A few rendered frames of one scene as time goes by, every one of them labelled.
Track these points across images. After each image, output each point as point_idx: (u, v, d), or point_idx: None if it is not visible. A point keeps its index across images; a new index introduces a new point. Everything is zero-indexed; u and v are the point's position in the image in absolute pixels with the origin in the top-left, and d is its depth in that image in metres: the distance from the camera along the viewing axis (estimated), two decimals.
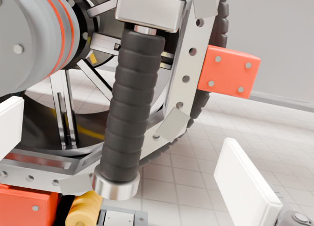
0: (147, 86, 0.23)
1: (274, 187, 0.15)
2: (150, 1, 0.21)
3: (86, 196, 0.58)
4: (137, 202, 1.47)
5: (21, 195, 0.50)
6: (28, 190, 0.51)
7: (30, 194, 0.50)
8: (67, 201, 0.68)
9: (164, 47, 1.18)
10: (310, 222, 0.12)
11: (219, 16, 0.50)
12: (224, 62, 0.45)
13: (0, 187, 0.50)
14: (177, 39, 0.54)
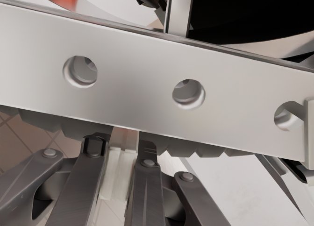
0: None
1: (154, 146, 0.17)
2: None
3: None
4: None
5: None
6: None
7: None
8: None
9: None
10: (155, 163, 0.14)
11: None
12: None
13: None
14: None
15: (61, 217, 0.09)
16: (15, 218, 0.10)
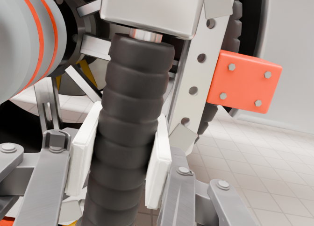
0: (149, 118, 0.16)
1: (183, 152, 0.17)
2: None
3: (76, 222, 0.51)
4: None
5: None
6: (7, 219, 0.44)
7: (9, 223, 0.43)
8: None
9: None
10: (190, 172, 0.14)
11: (231, 17, 0.43)
12: (239, 71, 0.37)
13: None
14: (181, 43, 0.46)
15: (29, 215, 0.09)
16: None
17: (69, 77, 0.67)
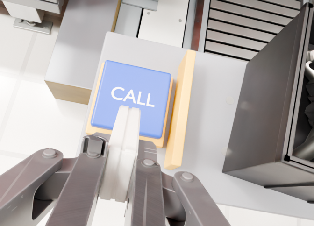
0: None
1: (154, 146, 0.17)
2: None
3: None
4: None
5: None
6: None
7: None
8: None
9: None
10: (155, 163, 0.14)
11: None
12: None
13: None
14: None
15: (61, 217, 0.09)
16: (15, 218, 0.10)
17: None
